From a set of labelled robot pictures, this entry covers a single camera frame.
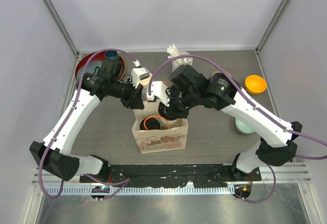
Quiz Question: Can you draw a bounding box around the white paper cup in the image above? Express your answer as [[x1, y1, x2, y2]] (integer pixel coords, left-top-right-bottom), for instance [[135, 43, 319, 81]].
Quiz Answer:
[[159, 117, 178, 129]]

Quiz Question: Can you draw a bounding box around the white straws bundle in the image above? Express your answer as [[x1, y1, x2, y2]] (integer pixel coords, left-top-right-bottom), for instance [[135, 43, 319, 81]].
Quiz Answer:
[[167, 44, 193, 66]]

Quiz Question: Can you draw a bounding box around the red round tray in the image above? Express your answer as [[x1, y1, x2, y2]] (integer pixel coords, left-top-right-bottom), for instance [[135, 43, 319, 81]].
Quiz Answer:
[[75, 52, 126, 82]]

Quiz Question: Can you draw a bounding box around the white cylindrical straw holder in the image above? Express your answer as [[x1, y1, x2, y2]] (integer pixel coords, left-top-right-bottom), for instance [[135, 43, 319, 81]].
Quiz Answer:
[[170, 51, 193, 71]]

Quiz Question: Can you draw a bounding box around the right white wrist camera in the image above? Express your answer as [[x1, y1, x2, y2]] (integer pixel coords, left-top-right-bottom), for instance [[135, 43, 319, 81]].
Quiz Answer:
[[146, 81, 170, 106]]

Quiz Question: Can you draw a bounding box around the aluminium frame rail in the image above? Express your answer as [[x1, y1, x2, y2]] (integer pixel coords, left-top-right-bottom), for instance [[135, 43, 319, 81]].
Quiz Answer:
[[42, 163, 311, 199]]

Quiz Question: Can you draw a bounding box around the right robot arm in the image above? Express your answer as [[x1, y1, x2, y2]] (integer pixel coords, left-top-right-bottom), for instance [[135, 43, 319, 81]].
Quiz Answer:
[[158, 65, 302, 181]]

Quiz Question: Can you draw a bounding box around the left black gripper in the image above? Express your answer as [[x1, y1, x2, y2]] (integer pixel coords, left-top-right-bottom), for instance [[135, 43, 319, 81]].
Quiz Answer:
[[110, 78, 145, 109]]

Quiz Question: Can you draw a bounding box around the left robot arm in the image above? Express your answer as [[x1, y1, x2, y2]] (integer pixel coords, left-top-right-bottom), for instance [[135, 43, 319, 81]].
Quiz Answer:
[[30, 51, 150, 183]]

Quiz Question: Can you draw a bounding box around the black cup lid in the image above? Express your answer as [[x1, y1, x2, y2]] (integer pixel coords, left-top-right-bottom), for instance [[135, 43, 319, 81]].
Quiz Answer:
[[139, 118, 161, 130], [158, 102, 178, 121]]

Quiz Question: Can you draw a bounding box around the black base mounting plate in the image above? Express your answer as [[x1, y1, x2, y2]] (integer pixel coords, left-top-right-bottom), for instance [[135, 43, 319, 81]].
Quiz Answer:
[[80, 164, 262, 188]]

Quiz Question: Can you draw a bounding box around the printed kraft paper bag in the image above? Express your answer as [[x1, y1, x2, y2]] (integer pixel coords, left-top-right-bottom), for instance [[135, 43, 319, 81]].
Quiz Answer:
[[131, 101, 189, 153]]

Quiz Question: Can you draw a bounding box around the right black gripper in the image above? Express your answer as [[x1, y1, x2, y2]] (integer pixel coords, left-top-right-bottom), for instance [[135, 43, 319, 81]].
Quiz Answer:
[[159, 88, 200, 120]]

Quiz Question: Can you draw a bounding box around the brown pulp cup carrier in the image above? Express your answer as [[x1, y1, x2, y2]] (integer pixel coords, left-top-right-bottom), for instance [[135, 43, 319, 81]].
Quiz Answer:
[[212, 71, 232, 77]]

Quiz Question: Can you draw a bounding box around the orange plastic bowl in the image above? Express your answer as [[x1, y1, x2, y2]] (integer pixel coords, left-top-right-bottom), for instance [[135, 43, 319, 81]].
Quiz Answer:
[[245, 75, 267, 95]]

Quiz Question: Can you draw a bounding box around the dark blue ceramic mug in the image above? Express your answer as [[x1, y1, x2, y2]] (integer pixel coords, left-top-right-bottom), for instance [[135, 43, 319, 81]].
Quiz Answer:
[[105, 50, 120, 59]]

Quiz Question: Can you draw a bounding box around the stack of white paper cups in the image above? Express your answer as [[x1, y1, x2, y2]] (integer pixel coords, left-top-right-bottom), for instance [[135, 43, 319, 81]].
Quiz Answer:
[[140, 77, 151, 101]]

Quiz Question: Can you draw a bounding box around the pale green ceramic bowl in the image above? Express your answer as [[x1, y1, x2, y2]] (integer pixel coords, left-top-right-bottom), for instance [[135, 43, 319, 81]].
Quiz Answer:
[[235, 119, 255, 135]]

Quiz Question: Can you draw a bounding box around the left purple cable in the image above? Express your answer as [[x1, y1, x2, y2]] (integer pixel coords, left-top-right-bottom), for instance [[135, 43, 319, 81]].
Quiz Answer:
[[38, 49, 141, 200]]

